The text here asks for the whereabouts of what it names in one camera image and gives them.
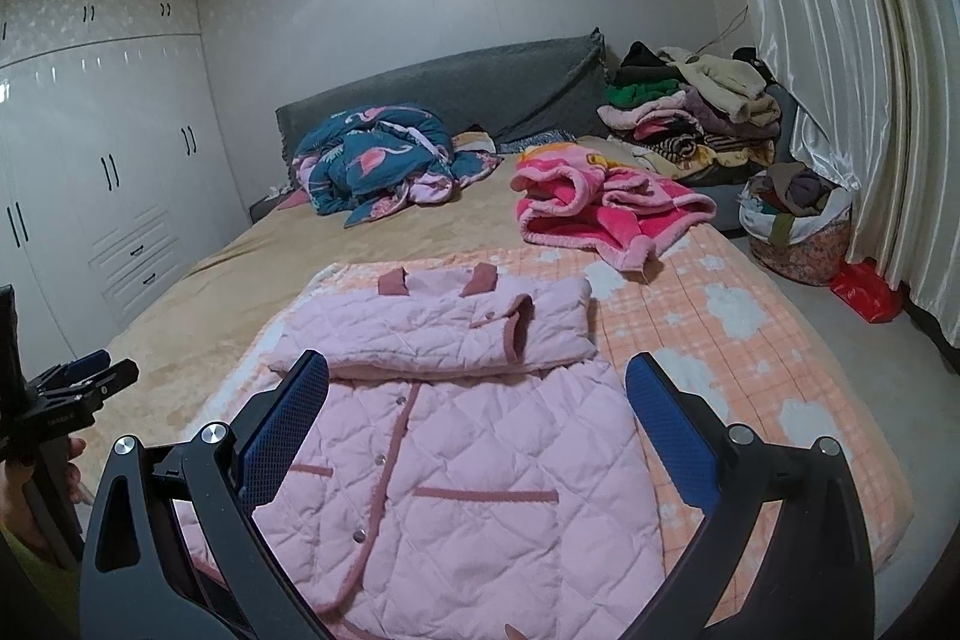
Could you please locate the white wardrobe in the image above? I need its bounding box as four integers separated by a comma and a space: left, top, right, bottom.
0, 0, 252, 378

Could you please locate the pile of folded clothes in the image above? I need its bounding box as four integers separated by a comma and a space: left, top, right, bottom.
598, 40, 785, 187

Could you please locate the pink quilted jacket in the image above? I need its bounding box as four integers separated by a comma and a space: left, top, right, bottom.
176, 261, 665, 626

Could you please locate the red plastic bag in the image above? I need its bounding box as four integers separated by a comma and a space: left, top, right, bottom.
829, 257, 905, 322

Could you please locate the blue flamingo-print quilt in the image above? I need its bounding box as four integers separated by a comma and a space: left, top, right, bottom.
292, 101, 505, 230

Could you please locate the grey bedside bench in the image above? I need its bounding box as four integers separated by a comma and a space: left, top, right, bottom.
705, 137, 800, 232

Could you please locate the grey padded headboard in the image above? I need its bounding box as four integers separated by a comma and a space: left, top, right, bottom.
274, 26, 608, 176

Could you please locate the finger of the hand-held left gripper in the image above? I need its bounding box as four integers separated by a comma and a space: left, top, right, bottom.
45, 350, 112, 386
71, 360, 141, 408

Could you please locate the patterned cloth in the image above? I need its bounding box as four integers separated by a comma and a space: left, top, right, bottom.
499, 128, 578, 155

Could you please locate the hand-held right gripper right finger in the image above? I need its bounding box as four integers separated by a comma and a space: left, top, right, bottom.
625, 351, 878, 640

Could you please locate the pink fleece robe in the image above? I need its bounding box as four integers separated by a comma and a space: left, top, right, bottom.
510, 143, 719, 275

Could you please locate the white satin curtain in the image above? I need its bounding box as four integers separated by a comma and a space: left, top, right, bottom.
720, 0, 960, 371

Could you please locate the orange plaid blanket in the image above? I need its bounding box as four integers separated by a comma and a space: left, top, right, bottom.
180, 231, 916, 611

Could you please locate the floral basket of clothes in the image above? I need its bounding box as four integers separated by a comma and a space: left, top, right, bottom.
739, 167, 856, 289

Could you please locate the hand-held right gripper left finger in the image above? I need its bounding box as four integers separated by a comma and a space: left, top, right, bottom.
79, 349, 335, 640

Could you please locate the bed with tan sheet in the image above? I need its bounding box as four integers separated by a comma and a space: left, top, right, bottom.
97, 134, 920, 618

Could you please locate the person's left hand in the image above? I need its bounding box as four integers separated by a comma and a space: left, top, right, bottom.
0, 439, 85, 555

